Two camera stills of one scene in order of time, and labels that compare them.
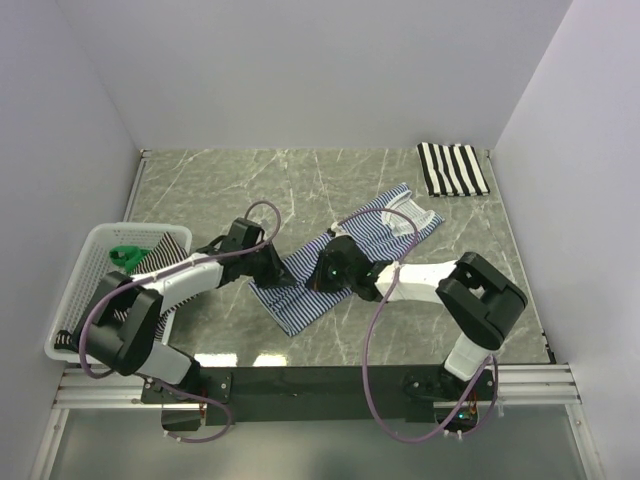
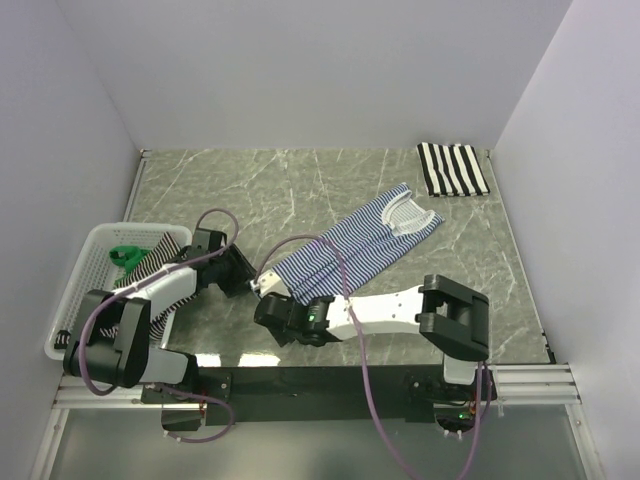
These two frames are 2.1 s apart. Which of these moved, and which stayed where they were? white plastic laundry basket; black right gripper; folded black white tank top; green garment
Moved: black right gripper
Stayed: green garment; folded black white tank top; white plastic laundry basket
